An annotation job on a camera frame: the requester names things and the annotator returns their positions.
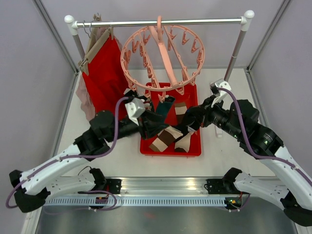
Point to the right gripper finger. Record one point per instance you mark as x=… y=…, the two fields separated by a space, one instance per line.
x=191 y=123
x=196 y=110

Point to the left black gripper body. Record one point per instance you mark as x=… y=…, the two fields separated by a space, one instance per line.
x=133 y=128

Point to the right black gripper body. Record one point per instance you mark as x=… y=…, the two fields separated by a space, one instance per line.
x=218 y=115

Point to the pink round clip hanger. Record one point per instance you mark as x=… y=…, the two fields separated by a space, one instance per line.
x=164 y=39

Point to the teal christmas sock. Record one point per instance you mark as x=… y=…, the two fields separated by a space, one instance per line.
x=164 y=107

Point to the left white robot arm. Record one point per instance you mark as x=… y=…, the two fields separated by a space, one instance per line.
x=33 y=187

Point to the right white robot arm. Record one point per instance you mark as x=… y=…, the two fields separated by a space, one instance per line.
x=241 y=122

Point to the beige clip hanger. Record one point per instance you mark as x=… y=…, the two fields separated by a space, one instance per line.
x=97 y=38

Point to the brown beige striped sock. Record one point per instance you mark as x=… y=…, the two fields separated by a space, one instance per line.
x=171 y=140

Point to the red hanging cloth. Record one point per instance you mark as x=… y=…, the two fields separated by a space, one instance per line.
x=105 y=84

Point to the pink hanging garment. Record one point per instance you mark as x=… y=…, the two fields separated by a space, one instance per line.
x=102 y=82

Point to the metal clothes rack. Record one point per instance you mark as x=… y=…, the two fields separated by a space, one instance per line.
x=244 y=22

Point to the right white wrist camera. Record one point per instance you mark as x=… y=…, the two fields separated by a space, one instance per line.
x=217 y=90

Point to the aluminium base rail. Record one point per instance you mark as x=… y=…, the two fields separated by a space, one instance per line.
x=161 y=185

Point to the aluminium frame post left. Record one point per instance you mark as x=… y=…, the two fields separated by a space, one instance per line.
x=53 y=30

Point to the aluminium frame post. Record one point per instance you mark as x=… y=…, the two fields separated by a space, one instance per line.
x=269 y=32
x=53 y=30

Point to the aluminium frame post right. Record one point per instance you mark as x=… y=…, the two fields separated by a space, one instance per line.
x=269 y=32

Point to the white slotted cable duct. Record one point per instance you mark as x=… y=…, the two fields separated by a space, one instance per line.
x=213 y=201

